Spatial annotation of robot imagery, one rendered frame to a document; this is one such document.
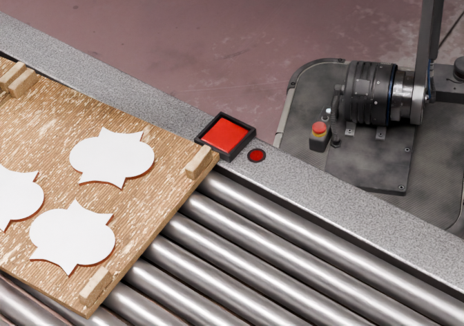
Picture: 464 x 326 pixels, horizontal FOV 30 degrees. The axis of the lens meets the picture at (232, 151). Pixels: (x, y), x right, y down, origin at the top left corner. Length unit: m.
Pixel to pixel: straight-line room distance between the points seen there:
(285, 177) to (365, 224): 0.16
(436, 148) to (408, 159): 0.10
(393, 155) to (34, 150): 1.09
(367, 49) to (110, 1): 0.98
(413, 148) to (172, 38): 1.09
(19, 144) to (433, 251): 0.71
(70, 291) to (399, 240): 0.50
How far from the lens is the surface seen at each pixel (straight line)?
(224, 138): 1.46
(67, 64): 1.67
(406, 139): 2.34
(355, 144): 2.32
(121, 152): 1.45
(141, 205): 1.38
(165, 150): 1.45
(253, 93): 2.83
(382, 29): 3.04
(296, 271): 1.31
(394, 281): 1.29
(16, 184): 1.46
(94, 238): 1.35
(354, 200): 1.38
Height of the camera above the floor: 2.01
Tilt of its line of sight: 49 degrees down
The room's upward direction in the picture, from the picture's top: 9 degrees counter-clockwise
